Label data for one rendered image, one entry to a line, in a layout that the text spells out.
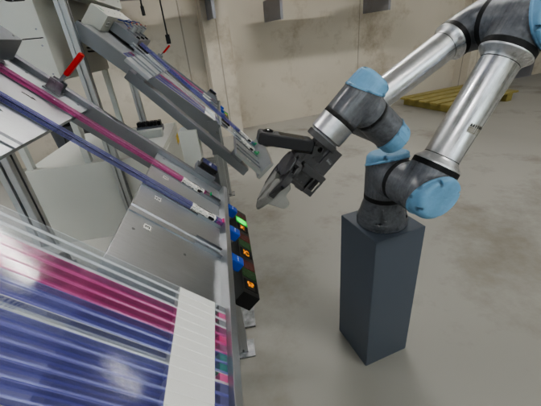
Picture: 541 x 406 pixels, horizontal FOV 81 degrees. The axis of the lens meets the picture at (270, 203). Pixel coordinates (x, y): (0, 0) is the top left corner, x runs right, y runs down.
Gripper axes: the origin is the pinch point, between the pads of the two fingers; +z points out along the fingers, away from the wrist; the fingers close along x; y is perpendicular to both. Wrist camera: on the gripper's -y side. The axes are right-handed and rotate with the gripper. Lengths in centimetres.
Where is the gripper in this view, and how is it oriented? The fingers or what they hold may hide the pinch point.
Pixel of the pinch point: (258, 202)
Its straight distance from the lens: 70.8
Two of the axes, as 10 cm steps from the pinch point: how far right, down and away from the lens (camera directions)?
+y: 7.7, 5.1, 3.9
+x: -1.5, -4.5, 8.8
